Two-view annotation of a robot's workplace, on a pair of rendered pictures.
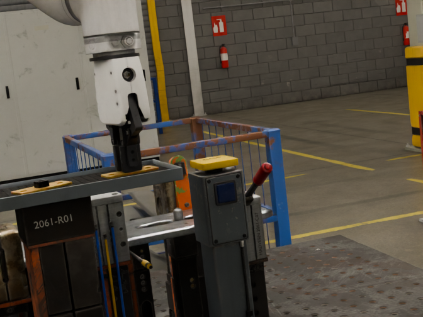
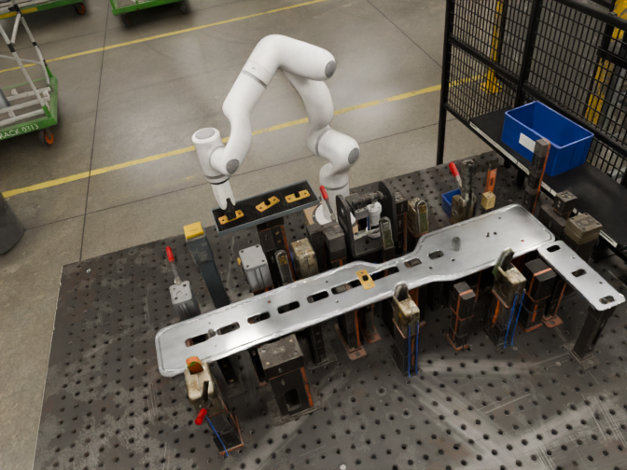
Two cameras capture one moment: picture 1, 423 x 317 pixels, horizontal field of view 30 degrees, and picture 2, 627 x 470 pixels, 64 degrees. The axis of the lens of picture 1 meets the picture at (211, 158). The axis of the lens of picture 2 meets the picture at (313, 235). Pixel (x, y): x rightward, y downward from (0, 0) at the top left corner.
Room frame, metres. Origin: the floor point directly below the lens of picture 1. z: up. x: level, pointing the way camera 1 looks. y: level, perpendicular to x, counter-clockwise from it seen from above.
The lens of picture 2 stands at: (2.47, 0.58, 2.27)
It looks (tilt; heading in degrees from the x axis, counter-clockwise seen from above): 43 degrees down; 188
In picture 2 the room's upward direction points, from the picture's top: 9 degrees counter-clockwise
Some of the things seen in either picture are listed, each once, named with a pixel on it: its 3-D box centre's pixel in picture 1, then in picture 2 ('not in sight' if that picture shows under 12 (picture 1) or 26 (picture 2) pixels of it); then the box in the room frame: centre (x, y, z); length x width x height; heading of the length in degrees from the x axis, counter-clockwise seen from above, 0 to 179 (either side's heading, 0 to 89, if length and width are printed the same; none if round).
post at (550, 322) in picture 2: not in sight; (554, 289); (1.34, 1.23, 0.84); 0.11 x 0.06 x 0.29; 21
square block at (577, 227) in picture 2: not in sight; (572, 258); (1.23, 1.31, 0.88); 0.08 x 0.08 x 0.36; 21
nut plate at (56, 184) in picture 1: (41, 184); (267, 202); (1.13, 0.25, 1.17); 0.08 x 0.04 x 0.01; 130
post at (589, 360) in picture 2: not in sight; (592, 328); (1.50, 1.29, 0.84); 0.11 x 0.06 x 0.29; 21
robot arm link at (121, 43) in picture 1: (113, 44); (216, 172); (1.19, 0.13, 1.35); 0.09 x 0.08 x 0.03; 27
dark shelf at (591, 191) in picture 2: not in sight; (555, 166); (0.86, 1.34, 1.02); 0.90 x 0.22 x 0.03; 21
